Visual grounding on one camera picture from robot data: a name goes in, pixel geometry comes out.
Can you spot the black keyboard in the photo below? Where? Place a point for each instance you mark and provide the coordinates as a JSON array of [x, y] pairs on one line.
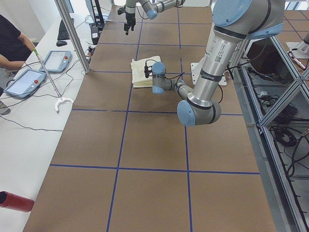
[[63, 33]]

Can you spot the white reacher grabber stick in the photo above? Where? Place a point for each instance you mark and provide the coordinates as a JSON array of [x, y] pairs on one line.
[[60, 99]]

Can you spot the black power adapter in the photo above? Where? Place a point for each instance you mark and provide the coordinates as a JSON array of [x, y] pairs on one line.
[[95, 35]]

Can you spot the seated person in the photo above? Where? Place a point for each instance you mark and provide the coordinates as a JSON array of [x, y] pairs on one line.
[[15, 48]]

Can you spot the red cylinder bottle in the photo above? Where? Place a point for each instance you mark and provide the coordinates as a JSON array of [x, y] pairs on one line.
[[15, 202]]

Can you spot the black computer mouse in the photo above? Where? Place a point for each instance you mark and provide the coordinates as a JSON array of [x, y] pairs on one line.
[[61, 43]]

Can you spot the teach pendant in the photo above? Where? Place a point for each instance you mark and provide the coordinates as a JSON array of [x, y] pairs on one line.
[[57, 61], [26, 84]]

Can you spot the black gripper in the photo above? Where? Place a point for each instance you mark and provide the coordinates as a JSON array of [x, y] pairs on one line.
[[129, 18]]

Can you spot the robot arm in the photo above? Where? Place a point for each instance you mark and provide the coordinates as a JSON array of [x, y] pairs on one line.
[[151, 10], [263, 19]]

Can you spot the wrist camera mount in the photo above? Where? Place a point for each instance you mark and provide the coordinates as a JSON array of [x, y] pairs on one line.
[[121, 10], [147, 70]]

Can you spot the aluminium frame post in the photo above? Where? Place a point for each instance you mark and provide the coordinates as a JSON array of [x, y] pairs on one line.
[[65, 15]]

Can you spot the far teach pendant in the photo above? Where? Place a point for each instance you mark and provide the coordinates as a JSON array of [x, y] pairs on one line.
[[57, 61]]

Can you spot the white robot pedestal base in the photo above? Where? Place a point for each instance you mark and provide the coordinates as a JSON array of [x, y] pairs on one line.
[[226, 32]]

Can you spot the cream long-sleeve cat shirt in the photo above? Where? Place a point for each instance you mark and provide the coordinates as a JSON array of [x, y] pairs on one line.
[[138, 76]]

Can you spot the near teach pendant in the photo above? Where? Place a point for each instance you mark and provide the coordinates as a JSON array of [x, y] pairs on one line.
[[26, 84]]

